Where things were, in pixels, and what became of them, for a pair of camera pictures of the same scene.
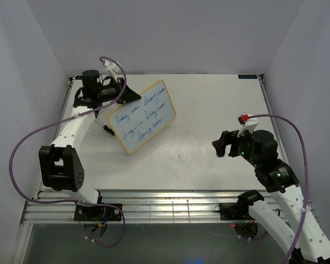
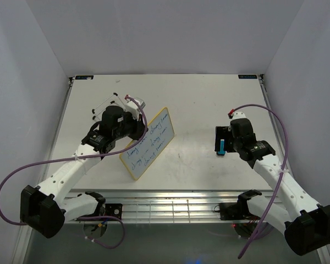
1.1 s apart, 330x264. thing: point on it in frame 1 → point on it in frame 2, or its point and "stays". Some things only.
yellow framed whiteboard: [137, 123] → [159, 133]
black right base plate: [234, 211] stays
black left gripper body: [113, 92] → [131, 127]
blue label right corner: [247, 76] stays
